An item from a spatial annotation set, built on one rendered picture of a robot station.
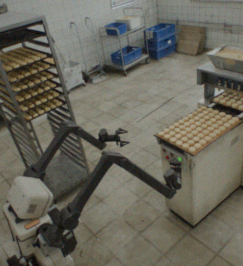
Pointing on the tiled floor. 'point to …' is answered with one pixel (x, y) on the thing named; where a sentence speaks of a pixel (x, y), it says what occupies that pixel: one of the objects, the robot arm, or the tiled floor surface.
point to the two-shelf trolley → (128, 45)
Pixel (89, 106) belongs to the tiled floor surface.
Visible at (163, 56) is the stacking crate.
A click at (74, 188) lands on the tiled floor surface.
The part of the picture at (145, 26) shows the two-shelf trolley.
